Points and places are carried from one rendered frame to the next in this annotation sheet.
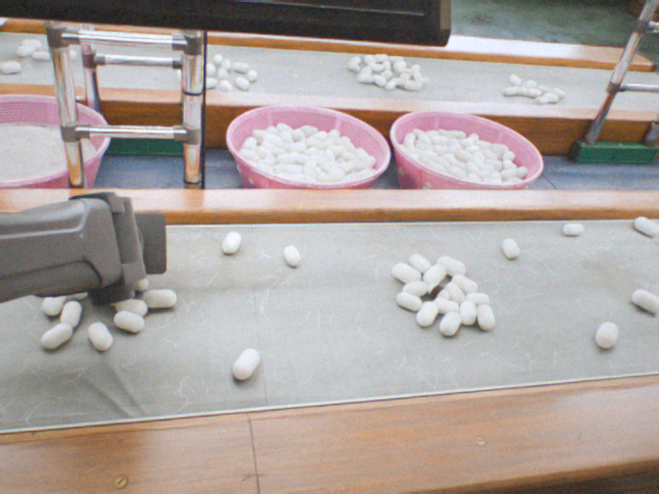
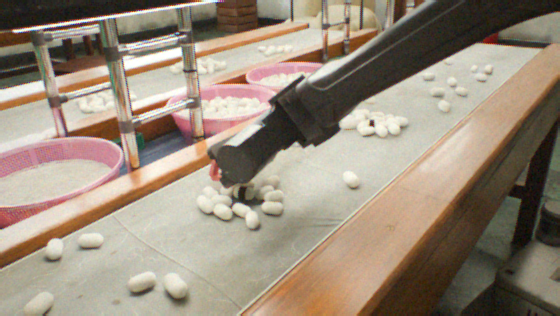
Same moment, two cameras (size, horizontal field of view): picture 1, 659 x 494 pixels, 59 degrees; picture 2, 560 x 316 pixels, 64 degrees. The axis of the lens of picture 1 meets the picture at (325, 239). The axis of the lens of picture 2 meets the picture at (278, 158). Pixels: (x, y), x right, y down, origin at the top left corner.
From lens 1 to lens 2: 53 cm
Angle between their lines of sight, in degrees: 30
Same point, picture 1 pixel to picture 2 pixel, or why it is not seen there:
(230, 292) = (292, 167)
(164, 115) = (109, 129)
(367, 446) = (443, 167)
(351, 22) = not seen: outside the picture
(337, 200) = not seen: hidden behind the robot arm
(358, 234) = not seen: hidden behind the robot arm
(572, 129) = (314, 57)
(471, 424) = (458, 144)
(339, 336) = (362, 156)
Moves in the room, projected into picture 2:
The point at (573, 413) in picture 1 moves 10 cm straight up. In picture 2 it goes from (477, 125) to (486, 76)
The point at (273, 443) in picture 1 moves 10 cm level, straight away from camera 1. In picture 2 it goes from (414, 185) to (366, 163)
